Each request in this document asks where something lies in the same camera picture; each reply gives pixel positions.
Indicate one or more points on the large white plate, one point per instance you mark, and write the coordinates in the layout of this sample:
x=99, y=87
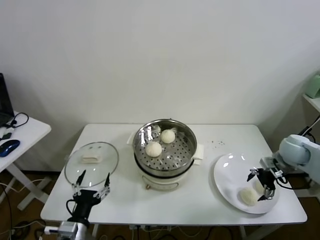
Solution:
x=232, y=170

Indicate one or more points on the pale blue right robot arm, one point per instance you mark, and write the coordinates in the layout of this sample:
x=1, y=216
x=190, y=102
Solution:
x=297, y=150

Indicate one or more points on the white shelf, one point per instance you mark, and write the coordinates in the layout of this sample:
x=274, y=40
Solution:
x=312, y=103

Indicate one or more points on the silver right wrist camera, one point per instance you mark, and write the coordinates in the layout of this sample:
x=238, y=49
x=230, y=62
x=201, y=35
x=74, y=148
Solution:
x=270, y=162

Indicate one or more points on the white electric cooking pot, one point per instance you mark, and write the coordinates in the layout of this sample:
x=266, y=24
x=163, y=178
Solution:
x=160, y=183

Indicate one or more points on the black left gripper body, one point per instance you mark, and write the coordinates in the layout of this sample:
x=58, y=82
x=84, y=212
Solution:
x=85, y=201

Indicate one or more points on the white usb adapter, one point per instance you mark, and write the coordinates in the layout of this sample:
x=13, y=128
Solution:
x=7, y=130

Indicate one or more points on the white metal floor frame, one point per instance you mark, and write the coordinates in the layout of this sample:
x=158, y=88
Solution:
x=313, y=183

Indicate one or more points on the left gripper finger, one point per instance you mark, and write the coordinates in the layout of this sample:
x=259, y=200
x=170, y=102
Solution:
x=107, y=190
x=76, y=188

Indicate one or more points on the round glass pot lid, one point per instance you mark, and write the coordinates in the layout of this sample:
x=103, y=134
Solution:
x=100, y=165

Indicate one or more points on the stainless steel steamer basket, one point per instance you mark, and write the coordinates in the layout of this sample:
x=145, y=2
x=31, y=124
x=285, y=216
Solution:
x=142, y=135

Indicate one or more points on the white power strip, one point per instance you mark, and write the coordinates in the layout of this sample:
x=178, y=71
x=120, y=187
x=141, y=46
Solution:
x=140, y=227

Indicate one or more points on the blue computer mouse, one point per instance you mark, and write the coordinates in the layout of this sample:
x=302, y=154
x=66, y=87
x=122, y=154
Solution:
x=8, y=147

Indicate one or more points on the white steamed baozi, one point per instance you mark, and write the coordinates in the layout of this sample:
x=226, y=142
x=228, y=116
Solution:
x=153, y=149
x=247, y=197
x=168, y=136
x=258, y=186

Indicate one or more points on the white side table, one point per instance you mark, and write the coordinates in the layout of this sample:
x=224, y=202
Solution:
x=27, y=140

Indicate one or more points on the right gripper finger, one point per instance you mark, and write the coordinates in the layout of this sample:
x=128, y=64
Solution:
x=269, y=193
x=252, y=173

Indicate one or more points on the dark usb dongle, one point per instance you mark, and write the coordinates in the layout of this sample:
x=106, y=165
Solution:
x=6, y=136

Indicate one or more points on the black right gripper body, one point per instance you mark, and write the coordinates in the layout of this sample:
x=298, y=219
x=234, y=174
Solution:
x=267, y=178

